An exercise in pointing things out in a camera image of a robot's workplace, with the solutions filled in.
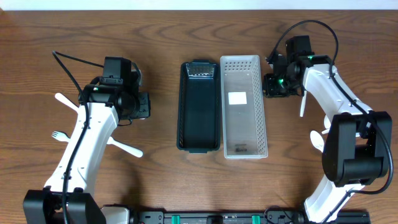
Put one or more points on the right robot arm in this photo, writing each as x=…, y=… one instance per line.
x=357, y=149

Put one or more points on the white plastic spoon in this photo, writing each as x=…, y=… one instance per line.
x=317, y=140
x=326, y=122
x=326, y=131
x=303, y=103

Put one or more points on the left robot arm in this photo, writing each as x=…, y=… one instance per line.
x=68, y=195

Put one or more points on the black perforated plastic basket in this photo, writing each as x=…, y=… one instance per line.
x=199, y=110

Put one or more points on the wooden fork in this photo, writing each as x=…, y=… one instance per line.
x=131, y=150
x=60, y=136
x=63, y=99

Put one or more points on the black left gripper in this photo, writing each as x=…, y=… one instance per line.
x=143, y=106

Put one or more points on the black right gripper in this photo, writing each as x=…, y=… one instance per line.
x=271, y=86

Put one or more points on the clear perforated plastic basket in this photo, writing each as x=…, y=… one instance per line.
x=244, y=126

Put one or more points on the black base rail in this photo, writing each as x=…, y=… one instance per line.
x=277, y=215

